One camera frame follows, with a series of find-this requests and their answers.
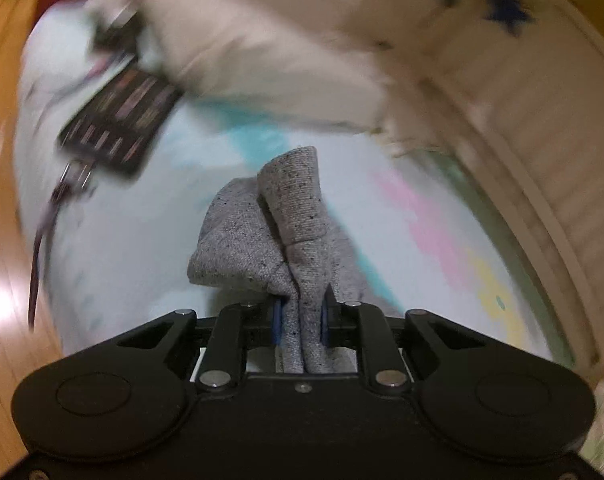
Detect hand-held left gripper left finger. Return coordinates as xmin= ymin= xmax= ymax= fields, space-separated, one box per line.
xmin=116 ymin=296 xmax=285 ymax=392

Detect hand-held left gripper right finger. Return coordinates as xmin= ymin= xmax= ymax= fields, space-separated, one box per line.
xmin=320 ymin=284 xmax=488 ymax=392

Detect grey pants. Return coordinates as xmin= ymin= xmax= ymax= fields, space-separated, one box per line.
xmin=187 ymin=146 xmax=407 ymax=375

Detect flower printed bed sheet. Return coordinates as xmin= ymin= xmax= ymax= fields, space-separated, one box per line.
xmin=14 ymin=2 xmax=578 ymax=361

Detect cream duvet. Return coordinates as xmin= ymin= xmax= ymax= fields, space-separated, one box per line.
xmin=84 ymin=0 xmax=550 ymax=158

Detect dark pouch with strap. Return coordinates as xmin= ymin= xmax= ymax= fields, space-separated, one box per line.
xmin=28 ymin=67 xmax=185 ymax=333

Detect wooden bed frame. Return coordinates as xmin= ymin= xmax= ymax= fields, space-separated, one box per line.
xmin=397 ymin=0 xmax=604 ymax=378

